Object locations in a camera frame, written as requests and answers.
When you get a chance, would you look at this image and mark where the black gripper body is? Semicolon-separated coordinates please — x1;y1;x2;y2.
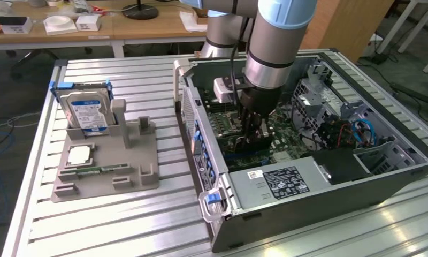
238;86;282;118

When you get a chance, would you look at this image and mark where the CPU socket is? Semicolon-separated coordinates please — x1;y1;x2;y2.
226;111;242;132

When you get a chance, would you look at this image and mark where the green motherboard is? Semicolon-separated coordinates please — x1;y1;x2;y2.
201;89;317;172

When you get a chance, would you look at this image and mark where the silver drive cage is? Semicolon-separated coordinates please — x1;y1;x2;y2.
290;60;346;134

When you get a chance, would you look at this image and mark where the grey power supply unit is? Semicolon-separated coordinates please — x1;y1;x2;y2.
228;156;334;209

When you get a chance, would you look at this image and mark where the white paper stack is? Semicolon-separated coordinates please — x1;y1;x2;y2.
178;10;209;33

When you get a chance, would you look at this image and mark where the open black PC case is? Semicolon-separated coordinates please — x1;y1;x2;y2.
173;49;428;254

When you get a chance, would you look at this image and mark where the wooden cabinet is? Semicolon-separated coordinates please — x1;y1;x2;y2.
298;0;394;62

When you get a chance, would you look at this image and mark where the grey disk bay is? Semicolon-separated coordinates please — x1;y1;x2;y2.
352;141;416;176

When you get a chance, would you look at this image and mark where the green RAM stick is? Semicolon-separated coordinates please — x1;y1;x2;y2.
74;165;117;175

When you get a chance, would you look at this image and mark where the hard disk with blue caddy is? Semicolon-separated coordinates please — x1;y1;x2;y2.
48;79;116;136

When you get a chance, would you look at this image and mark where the black lamp base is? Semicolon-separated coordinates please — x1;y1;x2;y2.
121;0;160;21

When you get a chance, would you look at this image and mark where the grey plastic parts rack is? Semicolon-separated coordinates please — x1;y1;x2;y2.
49;98;161;203

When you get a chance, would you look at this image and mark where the silver CPU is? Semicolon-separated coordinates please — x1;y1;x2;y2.
66;146;93;165

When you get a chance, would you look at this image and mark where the small white labelled box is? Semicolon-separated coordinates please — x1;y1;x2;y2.
74;14;102;31

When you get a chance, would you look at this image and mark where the white box with round dish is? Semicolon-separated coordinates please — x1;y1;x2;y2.
42;15;78;36

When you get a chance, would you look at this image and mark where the wooden desk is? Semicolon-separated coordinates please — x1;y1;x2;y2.
0;0;308;58

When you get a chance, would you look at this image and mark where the white box with black lid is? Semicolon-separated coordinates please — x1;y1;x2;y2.
0;16;33;35

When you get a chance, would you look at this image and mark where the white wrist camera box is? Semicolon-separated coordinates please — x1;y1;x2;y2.
212;77;252;104

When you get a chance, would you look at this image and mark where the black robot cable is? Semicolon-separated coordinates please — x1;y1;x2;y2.
229;16;254;108

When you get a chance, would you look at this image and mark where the red wire bundle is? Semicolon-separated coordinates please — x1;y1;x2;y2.
337;120;353;147

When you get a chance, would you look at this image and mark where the black air duct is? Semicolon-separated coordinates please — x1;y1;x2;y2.
312;149;373;186

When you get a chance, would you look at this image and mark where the blue wire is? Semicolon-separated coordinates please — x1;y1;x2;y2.
352;119;378;147

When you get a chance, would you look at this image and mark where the white table frame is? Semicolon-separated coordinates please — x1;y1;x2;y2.
376;0;428;73

